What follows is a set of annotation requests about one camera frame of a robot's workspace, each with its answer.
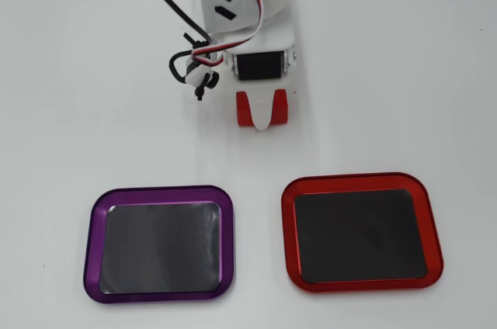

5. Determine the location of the red textured block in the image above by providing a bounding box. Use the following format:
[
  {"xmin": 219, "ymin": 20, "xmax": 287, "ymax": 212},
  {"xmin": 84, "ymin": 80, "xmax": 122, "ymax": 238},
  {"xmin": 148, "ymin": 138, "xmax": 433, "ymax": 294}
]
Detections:
[{"xmin": 235, "ymin": 88, "xmax": 290, "ymax": 128}]

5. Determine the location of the purple metal dish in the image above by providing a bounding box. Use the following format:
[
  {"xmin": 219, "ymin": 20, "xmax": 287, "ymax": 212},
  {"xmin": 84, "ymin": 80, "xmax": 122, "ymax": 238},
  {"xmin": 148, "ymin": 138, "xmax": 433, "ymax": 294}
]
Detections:
[{"xmin": 82, "ymin": 184, "xmax": 236, "ymax": 305}]

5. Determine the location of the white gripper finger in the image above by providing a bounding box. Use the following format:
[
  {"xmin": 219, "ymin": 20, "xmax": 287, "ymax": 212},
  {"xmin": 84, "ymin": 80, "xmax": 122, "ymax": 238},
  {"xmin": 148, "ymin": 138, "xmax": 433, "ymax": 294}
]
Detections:
[{"xmin": 246, "ymin": 83, "xmax": 276, "ymax": 133}]

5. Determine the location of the red white black servo wire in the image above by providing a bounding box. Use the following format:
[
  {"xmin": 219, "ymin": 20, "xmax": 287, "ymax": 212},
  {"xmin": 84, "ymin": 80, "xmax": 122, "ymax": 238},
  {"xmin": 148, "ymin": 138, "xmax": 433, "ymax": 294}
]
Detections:
[{"xmin": 188, "ymin": 0, "xmax": 269, "ymax": 70}]

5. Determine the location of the black white cable connector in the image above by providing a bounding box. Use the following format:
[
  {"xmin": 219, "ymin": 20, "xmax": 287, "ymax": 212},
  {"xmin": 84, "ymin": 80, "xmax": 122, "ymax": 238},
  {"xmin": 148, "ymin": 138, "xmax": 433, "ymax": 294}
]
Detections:
[{"xmin": 185, "ymin": 61, "xmax": 221, "ymax": 102}]

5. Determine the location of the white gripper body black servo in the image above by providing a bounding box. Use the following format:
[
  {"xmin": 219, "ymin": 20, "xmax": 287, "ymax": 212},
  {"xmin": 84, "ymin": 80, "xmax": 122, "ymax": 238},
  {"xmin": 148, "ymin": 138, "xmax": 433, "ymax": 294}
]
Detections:
[{"xmin": 222, "ymin": 6, "xmax": 299, "ymax": 86}]

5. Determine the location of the red metal dish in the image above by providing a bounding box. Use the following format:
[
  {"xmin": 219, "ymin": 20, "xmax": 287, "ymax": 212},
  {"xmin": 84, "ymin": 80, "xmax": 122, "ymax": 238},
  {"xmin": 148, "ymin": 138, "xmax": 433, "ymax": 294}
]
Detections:
[{"xmin": 280, "ymin": 171, "xmax": 444, "ymax": 293}]

